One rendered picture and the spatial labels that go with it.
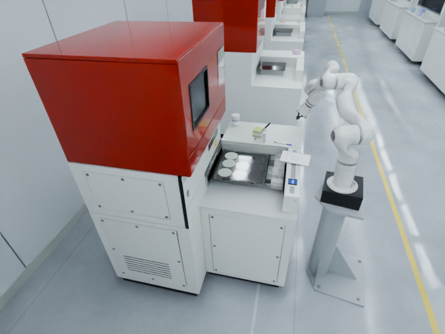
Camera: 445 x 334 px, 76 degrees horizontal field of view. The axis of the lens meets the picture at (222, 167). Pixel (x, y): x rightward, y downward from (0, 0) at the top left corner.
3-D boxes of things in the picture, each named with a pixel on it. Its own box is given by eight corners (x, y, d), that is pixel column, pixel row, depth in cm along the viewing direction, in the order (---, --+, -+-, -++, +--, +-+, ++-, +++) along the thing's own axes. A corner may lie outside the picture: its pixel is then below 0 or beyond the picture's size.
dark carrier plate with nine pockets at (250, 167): (214, 177, 199) (214, 176, 199) (224, 150, 226) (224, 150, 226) (263, 183, 192) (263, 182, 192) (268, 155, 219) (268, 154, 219)
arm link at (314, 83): (310, 68, 202) (300, 91, 231) (326, 83, 198) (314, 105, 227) (320, 61, 204) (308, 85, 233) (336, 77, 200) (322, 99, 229)
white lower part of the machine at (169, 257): (118, 282, 234) (87, 212, 186) (159, 212, 298) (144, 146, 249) (200, 300, 220) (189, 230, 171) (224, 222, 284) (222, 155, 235)
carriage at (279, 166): (270, 188, 194) (270, 185, 192) (275, 158, 223) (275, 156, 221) (282, 190, 193) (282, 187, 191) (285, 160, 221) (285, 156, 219)
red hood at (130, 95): (67, 161, 162) (20, 53, 126) (134, 103, 225) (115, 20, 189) (191, 177, 146) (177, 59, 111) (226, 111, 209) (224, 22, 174)
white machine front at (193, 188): (185, 228, 172) (177, 177, 148) (218, 154, 235) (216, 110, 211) (190, 229, 171) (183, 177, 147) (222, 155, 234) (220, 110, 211)
